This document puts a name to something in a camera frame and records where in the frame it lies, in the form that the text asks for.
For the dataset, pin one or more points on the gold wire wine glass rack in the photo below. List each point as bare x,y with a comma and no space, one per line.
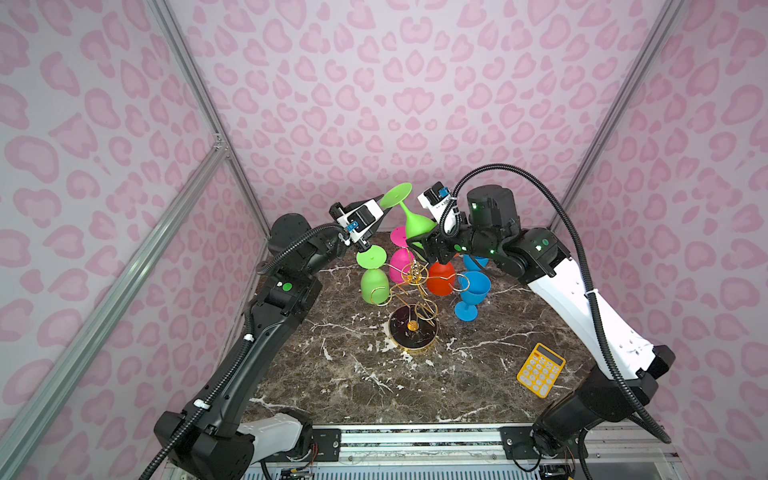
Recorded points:
413,326

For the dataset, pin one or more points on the aluminium enclosure frame strut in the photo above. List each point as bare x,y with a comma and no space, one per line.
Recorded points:
128,238

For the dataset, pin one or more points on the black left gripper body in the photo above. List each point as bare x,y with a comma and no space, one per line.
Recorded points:
333,212

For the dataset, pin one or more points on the blue wine glass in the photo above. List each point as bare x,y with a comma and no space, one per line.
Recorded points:
475,263
473,287

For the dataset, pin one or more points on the lime green wine glass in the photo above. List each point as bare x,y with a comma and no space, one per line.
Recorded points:
416,224
375,288

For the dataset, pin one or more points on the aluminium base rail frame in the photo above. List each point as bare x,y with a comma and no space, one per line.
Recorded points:
486,451

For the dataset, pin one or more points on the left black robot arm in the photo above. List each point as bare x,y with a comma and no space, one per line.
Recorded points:
204,438

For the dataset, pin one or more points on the magenta wine glass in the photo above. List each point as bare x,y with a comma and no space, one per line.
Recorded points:
401,261

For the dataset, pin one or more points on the yellow calculator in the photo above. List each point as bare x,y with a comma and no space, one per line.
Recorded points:
541,370

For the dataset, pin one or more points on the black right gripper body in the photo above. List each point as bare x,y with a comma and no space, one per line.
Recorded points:
448,246

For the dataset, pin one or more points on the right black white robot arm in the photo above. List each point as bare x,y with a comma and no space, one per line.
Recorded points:
625,361

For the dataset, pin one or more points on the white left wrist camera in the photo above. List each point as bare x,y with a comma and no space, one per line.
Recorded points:
335,212

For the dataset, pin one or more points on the red wine glass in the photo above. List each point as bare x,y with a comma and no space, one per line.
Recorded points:
441,279

